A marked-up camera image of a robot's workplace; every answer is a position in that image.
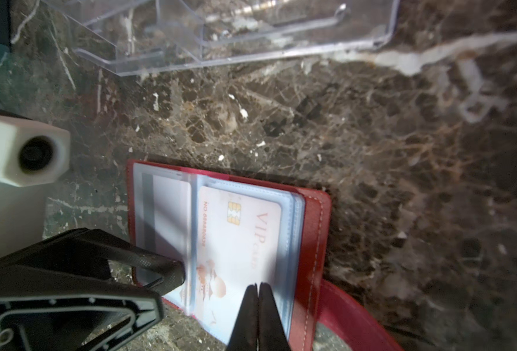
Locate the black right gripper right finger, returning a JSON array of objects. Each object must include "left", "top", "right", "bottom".
[{"left": 258, "top": 283, "right": 291, "bottom": 351}]

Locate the magnetic stripe card in holder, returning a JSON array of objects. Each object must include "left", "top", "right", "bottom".
[{"left": 136, "top": 172, "right": 192, "bottom": 265}]

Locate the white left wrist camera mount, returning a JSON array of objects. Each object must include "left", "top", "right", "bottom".
[{"left": 0, "top": 116, "right": 71, "bottom": 258}]

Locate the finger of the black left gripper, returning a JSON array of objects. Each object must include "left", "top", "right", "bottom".
[
  {"left": 0, "top": 296, "right": 164, "bottom": 350},
  {"left": 0, "top": 228, "right": 185, "bottom": 298}
]

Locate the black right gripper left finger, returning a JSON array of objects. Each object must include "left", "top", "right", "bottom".
[{"left": 226, "top": 285, "right": 259, "bottom": 351}]

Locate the clear acrylic card display rack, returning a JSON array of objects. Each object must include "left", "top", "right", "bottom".
[{"left": 49, "top": 0, "right": 399, "bottom": 76}]

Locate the red leather card holder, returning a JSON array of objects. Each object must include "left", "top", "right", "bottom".
[{"left": 127, "top": 160, "right": 399, "bottom": 350}]

